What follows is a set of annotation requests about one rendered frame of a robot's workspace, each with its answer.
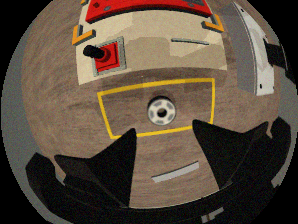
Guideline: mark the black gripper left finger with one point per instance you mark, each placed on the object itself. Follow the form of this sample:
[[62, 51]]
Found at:
[[111, 169]]

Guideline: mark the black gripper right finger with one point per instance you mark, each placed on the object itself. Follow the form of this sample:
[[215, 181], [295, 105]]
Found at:
[[225, 149]]

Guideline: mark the yellow rectangular outline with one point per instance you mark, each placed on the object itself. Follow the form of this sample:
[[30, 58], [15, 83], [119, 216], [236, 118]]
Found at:
[[150, 84]]

